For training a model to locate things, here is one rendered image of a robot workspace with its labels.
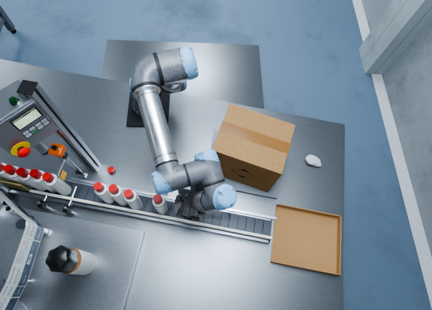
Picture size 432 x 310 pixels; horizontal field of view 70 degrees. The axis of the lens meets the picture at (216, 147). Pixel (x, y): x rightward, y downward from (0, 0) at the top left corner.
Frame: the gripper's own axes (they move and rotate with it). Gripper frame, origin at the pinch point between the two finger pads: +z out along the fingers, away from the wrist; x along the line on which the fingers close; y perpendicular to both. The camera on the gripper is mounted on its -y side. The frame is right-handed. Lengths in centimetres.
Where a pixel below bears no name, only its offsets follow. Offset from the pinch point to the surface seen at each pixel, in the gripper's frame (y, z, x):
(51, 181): 2, 25, -44
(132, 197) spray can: 1.5, 8.4, -15.9
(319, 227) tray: -6, -14, 67
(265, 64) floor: -165, 71, 87
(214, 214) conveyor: -1.7, 7.1, 21.9
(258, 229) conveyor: 1.0, -3.2, 39.8
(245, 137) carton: -30.7, -17.0, 15.7
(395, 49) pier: -177, -8, 157
